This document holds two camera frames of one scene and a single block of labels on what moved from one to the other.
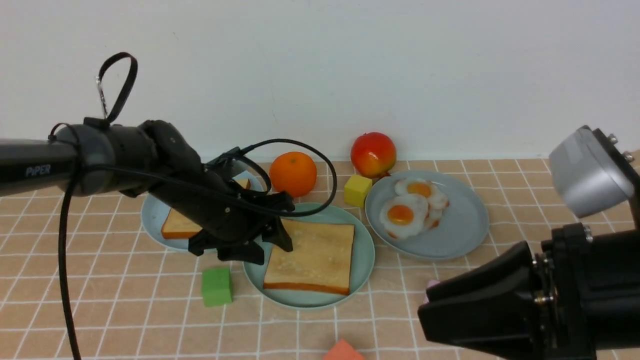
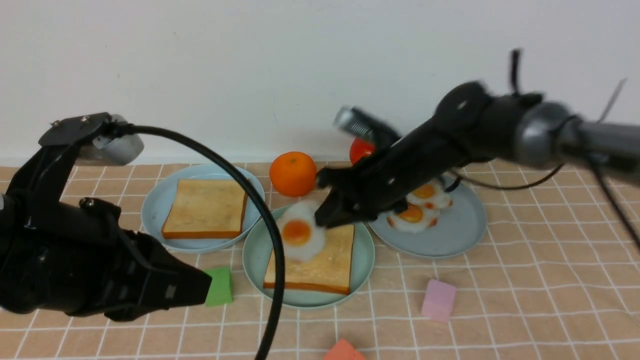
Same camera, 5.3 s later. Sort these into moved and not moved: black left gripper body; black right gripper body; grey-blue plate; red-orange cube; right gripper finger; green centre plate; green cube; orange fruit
Moved: black right gripper body; black left gripper body; right gripper finger
Not moved: green centre plate; grey-blue plate; green cube; red-orange cube; orange fruit
